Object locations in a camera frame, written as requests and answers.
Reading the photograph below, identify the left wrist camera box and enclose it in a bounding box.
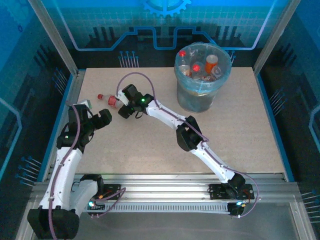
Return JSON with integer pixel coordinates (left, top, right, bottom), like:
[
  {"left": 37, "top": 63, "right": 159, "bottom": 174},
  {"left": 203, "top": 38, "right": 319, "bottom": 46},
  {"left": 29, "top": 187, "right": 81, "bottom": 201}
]
[{"left": 76, "top": 98, "right": 93, "bottom": 110}]

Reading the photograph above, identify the aluminium mounting rail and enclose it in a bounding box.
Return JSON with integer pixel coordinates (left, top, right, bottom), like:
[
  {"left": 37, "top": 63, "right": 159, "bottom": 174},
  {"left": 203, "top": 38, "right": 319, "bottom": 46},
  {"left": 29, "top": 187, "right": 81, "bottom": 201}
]
[{"left": 31, "top": 173, "right": 301, "bottom": 205}]

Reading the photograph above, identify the trash bin with blue liner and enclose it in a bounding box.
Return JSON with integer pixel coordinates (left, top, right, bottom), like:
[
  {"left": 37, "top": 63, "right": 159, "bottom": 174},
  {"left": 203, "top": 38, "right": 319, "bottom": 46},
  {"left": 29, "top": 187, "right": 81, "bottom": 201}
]
[{"left": 174, "top": 42, "right": 232, "bottom": 95}]

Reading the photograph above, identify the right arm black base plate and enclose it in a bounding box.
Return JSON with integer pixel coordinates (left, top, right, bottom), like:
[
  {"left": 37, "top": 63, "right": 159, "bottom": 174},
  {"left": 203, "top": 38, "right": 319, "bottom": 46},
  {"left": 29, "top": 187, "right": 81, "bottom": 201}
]
[{"left": 208, "top": 183, "right": 255, "bottom": 201}]

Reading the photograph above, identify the grey slotted cable duct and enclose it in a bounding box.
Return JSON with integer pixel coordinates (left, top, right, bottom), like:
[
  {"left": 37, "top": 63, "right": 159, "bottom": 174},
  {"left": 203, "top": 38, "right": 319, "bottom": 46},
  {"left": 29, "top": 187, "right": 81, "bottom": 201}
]
[{"left": 82, "top": 202, "right": 232, "bottom": 214}]

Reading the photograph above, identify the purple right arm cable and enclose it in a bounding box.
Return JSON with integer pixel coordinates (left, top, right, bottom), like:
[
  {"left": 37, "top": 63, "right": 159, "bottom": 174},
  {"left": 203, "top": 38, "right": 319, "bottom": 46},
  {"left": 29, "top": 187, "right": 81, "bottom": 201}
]
[{"left": 116, "top": 72, "right": 251, "bottom": 176}]

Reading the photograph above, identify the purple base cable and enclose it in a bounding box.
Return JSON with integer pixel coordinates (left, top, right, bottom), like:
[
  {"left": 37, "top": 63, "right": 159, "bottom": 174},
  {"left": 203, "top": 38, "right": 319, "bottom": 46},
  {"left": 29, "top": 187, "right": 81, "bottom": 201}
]
[
  {"left": 89, "top": 187, "right": 126, "bottom": 219},
  {"left": 232, "top": 172, "right": 261, "bottom": 219}
]

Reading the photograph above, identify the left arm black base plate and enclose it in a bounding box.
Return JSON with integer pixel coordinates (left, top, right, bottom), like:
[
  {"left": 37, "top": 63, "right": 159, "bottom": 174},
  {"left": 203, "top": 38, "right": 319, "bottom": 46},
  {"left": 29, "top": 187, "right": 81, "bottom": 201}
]
[{"left": 102, "top": 183, "right": 121, "bottom": 201}]

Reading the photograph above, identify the metal mesh waste bin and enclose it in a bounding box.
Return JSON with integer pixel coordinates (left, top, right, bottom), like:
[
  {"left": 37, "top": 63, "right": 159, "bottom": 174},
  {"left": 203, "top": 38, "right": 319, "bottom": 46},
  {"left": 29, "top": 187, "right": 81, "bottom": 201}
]
[{"left": 176, "top": 77, "right": 221, "bottom": 113}]

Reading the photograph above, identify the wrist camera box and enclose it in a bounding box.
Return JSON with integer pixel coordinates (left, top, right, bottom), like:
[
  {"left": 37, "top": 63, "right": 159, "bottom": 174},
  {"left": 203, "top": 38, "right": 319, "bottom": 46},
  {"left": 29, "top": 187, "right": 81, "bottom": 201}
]
[
  {"left": 116, "top": 89, "right": 129, "bottom": 106},
  {"left": 76, "top": 98, "right": 93, "bottom": 110}
]

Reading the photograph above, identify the aluminium frame post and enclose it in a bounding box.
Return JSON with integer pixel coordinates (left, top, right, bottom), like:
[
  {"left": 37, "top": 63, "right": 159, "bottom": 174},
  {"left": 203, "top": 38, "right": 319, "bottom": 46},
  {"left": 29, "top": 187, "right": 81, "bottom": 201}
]
[
  {"left": 27, "top": 0, "right": 81, "bottom": 76},
  {"left": 252, "top": 0, "right": 302, "bottom": 75}
]

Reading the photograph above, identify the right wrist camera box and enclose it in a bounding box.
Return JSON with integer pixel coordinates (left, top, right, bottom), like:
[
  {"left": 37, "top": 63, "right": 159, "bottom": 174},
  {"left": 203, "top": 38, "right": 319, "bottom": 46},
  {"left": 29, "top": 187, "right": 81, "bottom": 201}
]
[{"left": 116, "top": 89, "right": 129, "bottom": 106}]

